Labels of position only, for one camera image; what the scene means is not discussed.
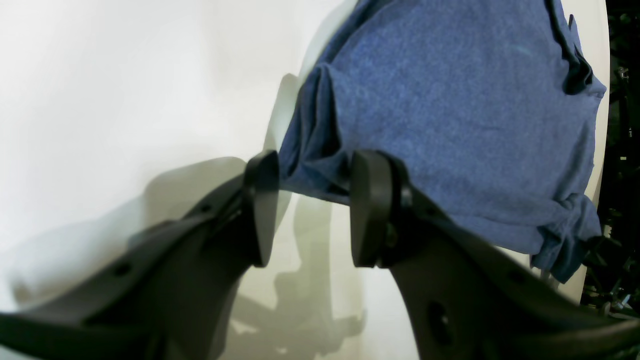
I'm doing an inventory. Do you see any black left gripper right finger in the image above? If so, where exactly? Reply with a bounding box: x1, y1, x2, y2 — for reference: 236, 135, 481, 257
350, 150, 639, 360

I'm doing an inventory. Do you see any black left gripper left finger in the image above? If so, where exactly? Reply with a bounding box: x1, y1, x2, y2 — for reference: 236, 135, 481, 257
1, 150, 280, 360

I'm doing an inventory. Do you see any dark blue printed t-shirt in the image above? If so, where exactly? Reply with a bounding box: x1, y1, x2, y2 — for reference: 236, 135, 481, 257
279, 0, 606, 283

